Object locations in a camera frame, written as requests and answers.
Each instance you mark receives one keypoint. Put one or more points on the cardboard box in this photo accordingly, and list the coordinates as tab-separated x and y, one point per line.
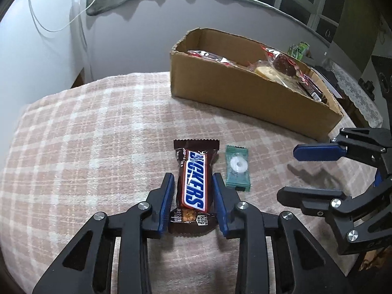
238	89

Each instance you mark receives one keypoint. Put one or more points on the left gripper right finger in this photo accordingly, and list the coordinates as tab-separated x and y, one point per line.
241	220

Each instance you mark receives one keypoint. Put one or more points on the red zip snack bag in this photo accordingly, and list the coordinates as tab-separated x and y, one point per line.
283	64

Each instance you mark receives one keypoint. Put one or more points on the teal mint candy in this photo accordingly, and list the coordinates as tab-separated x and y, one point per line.
238	176

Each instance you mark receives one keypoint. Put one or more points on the pink plaid tablecloth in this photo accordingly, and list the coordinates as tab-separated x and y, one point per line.
103	146

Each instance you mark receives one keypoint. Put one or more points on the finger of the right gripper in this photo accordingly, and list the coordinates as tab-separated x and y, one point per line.
311	201
319	152

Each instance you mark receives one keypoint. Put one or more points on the small red candy bag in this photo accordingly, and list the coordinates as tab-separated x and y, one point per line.
210	57

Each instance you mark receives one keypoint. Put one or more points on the clear wrapped cracker pack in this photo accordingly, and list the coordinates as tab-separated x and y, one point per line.
265	70

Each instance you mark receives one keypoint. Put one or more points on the green tissue box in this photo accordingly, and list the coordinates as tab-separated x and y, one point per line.
299	51

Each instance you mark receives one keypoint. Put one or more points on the white lace cloth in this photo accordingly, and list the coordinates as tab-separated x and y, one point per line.
356	102

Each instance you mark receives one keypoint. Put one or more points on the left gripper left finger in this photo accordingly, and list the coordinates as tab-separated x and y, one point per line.
143	221

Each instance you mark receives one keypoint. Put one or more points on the Snickers bar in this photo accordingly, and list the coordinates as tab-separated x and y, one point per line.
312	89
194	215

